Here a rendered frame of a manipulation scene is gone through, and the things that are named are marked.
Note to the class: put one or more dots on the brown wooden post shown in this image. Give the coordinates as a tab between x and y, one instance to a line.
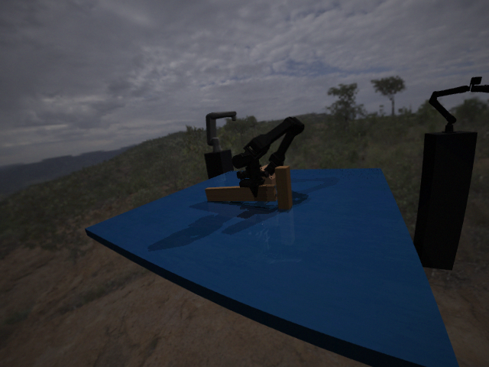
284	187

